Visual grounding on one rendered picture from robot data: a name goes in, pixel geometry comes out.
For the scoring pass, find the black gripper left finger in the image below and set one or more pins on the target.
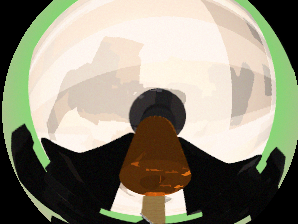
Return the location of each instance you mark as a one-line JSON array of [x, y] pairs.
[[97, 169]]

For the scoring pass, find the orange knob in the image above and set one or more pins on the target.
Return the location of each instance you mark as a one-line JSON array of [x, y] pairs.
[[155, 164]]

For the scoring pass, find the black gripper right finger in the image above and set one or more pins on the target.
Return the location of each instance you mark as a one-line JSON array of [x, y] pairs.
[[210, 176]]

